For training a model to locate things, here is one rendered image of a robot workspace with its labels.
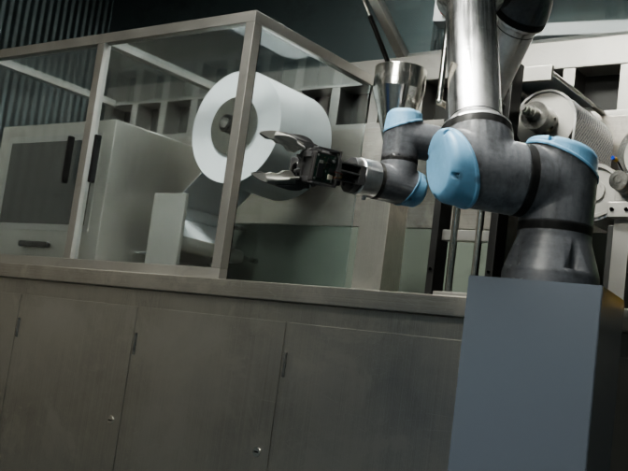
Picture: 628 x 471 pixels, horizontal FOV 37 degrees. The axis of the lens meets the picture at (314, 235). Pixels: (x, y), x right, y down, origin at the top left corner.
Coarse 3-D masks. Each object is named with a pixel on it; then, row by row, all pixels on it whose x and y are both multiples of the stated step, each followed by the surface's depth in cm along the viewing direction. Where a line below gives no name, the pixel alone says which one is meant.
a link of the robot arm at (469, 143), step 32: (448, 0) 162; (480, 0) 159; (448, 32) 160; (480, 32) 156; (448, 64) 157; (480, 64) 153; (448, 96) 155; (480, 96) 150; (448, 128) 146; (480, 128) 145; (512, 128) 149; (448, 160) 144; (480, 160) 142; (512, 160) 144; (448, 192) 144; (480, 192) 143; (512, 192) 144
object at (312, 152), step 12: (300, 156) 185; (312, 156) 180; (324, 156) 180; (336, 156) 181; (300, 168) 184; (312, 168) 179; (324, 168) 180; (336, 168) 181; (348, 168) 185; (360, 168) 184; (312, 180) 179; (324, 180) 180; (336, 180) 181; (348, 180) 184; (360, 180) 183; (348, 192) 187
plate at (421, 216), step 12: (600, 120) 242; (612, 120) 240; (624, 120) 238; (372, 132) 284; (612, 132) 239; (624, 132) 237; (372, 144) 283; (372, 156) 282; (420, 168) 271; (612, 168) 237; (360, 204) 282; (420, 204) 269; (432, 204) 267; (408, 216) 271; (420, 216) 269; (432, 216) 266; (468, 216) 259; (468, 228) 259
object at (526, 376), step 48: (480, 288) 144; (528, 288) 140; (576, 288) 137; (480, 336) 142; (528, 336) 139; (576, 336) 136; (480, 384) 141; (528, 384) 138; (576, 384) 135; (480, 432) 140; (528, 432) 137; (576, 432) 134
